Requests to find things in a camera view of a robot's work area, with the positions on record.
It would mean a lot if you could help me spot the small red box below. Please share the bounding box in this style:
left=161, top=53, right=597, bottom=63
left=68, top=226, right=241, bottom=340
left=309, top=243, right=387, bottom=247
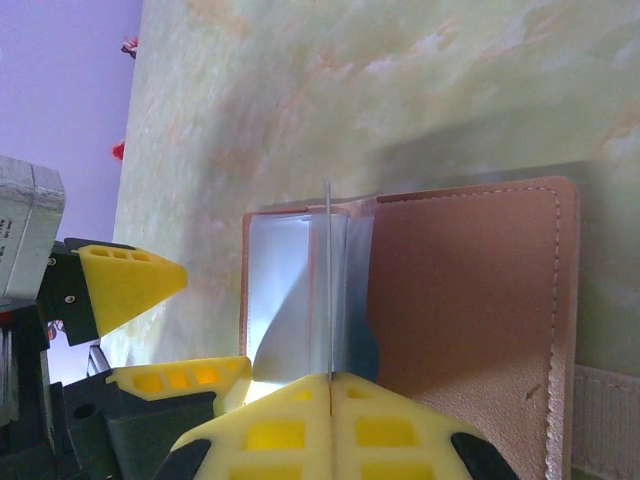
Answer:
left=323, top=178, right=335, bottom=389

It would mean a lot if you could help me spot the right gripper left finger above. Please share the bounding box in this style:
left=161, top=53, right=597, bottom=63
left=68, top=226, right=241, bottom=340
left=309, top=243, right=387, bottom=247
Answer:
left=159, top=373, right=333, bottom=480

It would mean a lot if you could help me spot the blue brown packet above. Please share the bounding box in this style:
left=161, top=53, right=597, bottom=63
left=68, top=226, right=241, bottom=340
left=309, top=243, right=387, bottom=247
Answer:
left=238, top=174, right=640, bottom=480

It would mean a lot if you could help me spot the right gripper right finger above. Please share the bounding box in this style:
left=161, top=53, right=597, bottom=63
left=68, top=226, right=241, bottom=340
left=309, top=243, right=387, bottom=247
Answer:
left=330, top=371, right=519, bottom=480

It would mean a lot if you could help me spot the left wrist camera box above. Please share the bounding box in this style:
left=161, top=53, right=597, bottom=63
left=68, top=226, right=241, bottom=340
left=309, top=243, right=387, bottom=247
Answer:
left=0, top=154, right=68, bottom=301

